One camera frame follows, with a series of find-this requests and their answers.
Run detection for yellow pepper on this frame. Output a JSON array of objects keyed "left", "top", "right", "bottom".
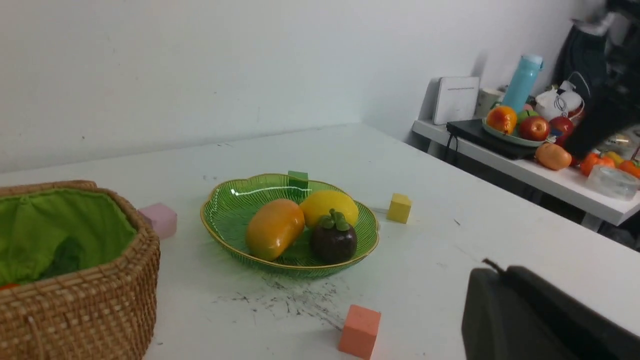
[{"left": 603, "top": 151, "right": 625, "bottom": 167}]

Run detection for green glass plate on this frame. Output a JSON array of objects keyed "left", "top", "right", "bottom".
[{"left": 199, "top": 173, "right": 380, "bottom": 279}]

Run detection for orange tomato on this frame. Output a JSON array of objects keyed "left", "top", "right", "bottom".
[{"left": 617, "top": 160, "right": 640, "bottom": 179}]

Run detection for yellow foam cube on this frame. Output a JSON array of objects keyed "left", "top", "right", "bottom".
[{"left": 386, "top": 193, "right": 413, "bottom": 224}]

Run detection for yellow lemon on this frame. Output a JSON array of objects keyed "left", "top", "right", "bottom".
[{"left": 300, "top": 190, "right": 359, "bottom": 230}]

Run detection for white side table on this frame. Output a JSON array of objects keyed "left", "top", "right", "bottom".
[{"left": 412, "top": 120, "right": 640, "bottom": 231}]

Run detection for pink foam cube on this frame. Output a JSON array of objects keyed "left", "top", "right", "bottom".
[{"left": 137, "top": 202, "right": 178, "bottom": 240}]

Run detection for woven wicker basket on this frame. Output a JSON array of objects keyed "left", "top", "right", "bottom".
[{"left": 0, "top": 180, "right": 161, "bottom": 360}]

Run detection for dark purple mangosteen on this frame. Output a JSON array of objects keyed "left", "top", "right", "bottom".
[{"left": 310, "top": 208, "right": 358, "bottom": 265}]

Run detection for orange bell pepper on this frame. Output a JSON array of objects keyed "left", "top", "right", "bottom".
[{"left": 579, "top": 152, "right": 616, "bottom": 177}]

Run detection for orange mango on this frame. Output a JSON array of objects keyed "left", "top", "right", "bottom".
[{"left": 245, "top": 198, "right": 306, "bottom": 261}]

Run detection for white mug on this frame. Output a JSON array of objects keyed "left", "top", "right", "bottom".
[{"left": 474, "top": 88, "right": 505, "bottom": 118}]

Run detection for green foam cube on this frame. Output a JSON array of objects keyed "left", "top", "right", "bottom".
[{"left": 286, "top": 170, "right": 309, "bottom": 191}]

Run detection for pale green fruit plate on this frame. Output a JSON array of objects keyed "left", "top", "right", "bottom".
[{"left": 481, "top": 118, "right": 556, "bottom": 148}]

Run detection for green apple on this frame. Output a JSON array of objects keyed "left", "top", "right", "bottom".
[{"left": 517, "top": 109, "right": 540, "bottom": 125}]

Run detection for clear plastic container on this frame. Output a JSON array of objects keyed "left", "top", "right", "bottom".
[{"left": 586, "top": 165, "right": 640, "bottom": 201}]

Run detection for orange foam cube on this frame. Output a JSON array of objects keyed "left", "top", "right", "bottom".
[{"left": 337, "top": 304, "right": 382, "bottom": 360}]

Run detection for dark red apple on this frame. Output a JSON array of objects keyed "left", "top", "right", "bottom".
[{"left": 549, "top": 116, "right": 575, "bottom": 147}]

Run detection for left gripper own finger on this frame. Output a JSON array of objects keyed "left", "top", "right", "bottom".
[{"left": 461, "top": 259, "right": 640, "bottom": 360}]

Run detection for orange peach fruit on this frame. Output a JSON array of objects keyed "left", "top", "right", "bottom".
[{"left": 486, "top": 105, "right": 518, "bottom": 135}]

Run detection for white box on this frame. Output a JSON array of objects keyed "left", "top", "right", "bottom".
[{"left": 432, "top": 76, "right": 480, "bottom": 126}]

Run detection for brown potato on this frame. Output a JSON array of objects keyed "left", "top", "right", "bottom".
[{"left": 534, "top": 142, "right": 573, "bottom": 171}]

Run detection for light blue bottle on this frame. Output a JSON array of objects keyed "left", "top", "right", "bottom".
[{"left": 502, "top": 54, "right": 544, "bottom": 113}]

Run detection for black flat device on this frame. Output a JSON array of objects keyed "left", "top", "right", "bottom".
[{"left": 445, "top": 119, "right": 538, "bottom": 160}]

